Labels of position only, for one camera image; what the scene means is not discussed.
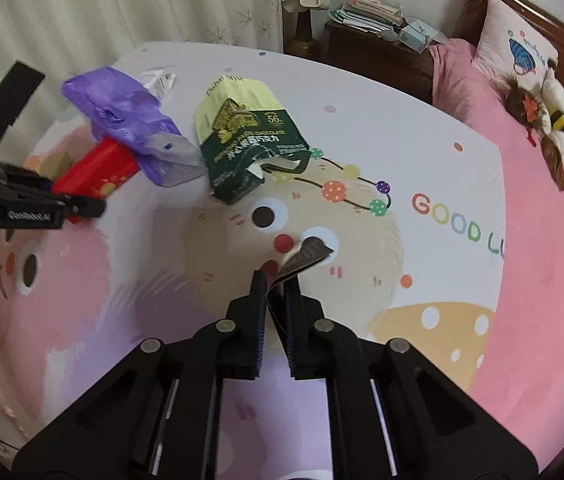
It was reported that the light blue box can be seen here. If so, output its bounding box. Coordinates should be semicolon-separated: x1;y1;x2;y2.
398;19;443;54

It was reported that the white leaf print curtain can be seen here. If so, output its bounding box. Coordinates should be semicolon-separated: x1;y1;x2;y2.
0;0;285;126

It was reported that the wooden nightstand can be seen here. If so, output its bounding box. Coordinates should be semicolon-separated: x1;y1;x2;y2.
324;20;435;106

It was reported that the small white packet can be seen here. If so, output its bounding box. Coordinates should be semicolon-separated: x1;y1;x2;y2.
137;65;178;102

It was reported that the red cup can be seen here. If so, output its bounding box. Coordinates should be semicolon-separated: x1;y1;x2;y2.
52;135;141;224

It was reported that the brown haired doll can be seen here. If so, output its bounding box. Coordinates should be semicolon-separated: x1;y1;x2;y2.
504;74;548;128

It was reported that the wooden coat stand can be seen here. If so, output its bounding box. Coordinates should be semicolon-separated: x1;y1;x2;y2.
284;10;321;58

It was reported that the white plush toy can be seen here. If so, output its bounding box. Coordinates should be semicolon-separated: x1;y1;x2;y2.
541;66;564;111

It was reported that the green chocolate box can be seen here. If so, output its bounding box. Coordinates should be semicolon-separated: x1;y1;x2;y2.
192;77;313;206

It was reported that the small black packet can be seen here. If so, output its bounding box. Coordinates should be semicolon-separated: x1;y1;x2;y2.
267;237;339;336

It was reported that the stack of books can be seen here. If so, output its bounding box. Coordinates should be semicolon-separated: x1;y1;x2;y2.
329;0;405;36

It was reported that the purple plastic bag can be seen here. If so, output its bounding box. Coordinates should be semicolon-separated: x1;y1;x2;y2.
61;65;209;189

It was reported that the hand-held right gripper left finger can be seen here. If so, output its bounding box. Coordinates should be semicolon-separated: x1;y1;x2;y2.
12;270;266;480

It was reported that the pink printed pillow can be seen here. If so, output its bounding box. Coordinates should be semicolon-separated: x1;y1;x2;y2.
471;0;560;91

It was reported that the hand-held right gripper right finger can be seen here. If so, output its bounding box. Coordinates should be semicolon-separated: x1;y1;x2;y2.
284;279;539;480

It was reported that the printed monster tablecloth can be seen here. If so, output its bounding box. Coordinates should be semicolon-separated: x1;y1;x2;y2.
0;40;509;480

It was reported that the pink bedsheet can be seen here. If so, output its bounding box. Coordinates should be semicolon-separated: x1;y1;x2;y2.
429;37;564;471

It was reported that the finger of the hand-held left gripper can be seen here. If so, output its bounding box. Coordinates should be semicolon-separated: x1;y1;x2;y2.
63;198;109;224
0;162;57;197

